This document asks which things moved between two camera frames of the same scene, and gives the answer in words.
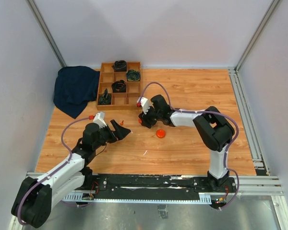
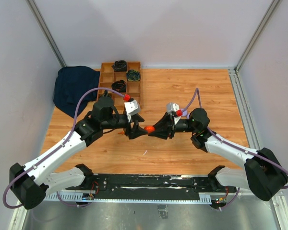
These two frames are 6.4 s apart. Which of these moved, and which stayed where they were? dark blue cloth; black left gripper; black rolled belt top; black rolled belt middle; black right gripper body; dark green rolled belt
Moved: black right gripper body; black left gripper
Stayed: black rolled belt top; dark green rolled belt; dark blue cloth; black rolled belt middle
